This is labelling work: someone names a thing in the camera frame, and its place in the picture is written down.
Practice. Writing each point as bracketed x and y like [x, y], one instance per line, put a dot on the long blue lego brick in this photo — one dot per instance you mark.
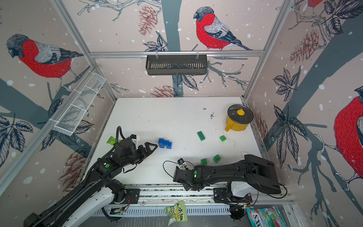
[162, 143]

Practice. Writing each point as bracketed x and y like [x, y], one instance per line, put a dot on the white wire mesh basket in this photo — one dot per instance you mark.
[71, 122]

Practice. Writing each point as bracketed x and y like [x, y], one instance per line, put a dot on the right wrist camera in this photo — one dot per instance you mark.
[181, 163]

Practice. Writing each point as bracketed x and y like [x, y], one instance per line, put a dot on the small green lego brick right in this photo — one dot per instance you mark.
[222, 138]

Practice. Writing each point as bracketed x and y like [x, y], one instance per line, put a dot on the green lego brick lower right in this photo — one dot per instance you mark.
[216, 158]

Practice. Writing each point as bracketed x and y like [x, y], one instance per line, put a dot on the black wire shelf basket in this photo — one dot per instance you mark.
[163, 65]

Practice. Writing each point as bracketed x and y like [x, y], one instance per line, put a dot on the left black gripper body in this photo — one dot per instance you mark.
[135, 155]

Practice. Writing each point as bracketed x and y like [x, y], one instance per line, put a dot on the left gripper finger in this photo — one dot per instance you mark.
[147, 147]
[142, 156]

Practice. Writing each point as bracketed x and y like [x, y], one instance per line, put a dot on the green snack packet on table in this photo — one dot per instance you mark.
[111, 141]

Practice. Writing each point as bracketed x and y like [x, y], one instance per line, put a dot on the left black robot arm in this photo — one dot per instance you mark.
[98, 189]

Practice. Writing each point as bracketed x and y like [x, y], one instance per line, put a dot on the colourful wipes pack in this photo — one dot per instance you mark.
[266, 217]

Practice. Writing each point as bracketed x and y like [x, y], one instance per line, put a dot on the yellow pot with glass lid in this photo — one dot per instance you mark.
[238, 117]

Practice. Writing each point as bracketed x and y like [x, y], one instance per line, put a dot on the green lego brick lower left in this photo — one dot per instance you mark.
[204, 162]

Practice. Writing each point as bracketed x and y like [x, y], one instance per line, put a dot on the green snack bag front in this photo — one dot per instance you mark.
[177, 213]

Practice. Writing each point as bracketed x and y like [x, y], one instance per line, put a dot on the long green lego brick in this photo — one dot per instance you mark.
[201, 135]

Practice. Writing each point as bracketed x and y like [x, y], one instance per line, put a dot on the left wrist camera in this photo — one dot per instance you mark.
[134, 138]

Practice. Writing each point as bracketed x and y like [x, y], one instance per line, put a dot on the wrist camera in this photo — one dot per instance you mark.
[181, 163]
[134, 138]

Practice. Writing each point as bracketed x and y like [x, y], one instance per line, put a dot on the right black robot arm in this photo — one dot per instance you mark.
[257, 172]

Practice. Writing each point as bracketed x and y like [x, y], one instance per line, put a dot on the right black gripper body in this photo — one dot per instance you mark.
[187, 186]

